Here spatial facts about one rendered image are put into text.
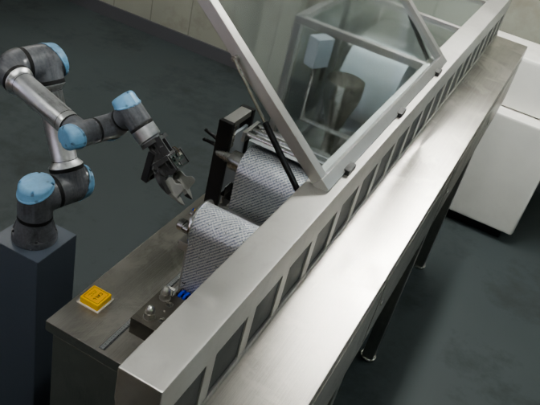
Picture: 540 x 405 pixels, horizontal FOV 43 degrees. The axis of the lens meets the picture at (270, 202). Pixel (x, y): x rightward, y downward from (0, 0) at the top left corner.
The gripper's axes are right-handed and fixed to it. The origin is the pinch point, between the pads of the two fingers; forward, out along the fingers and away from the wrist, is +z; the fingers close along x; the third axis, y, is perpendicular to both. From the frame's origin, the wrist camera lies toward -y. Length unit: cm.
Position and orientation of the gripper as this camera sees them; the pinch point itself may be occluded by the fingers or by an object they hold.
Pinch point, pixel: (183, 198)
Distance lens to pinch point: 208.8
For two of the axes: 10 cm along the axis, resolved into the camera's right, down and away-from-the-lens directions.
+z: 5.3, 8.3, 1.5
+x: 4.5, -4.3, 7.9
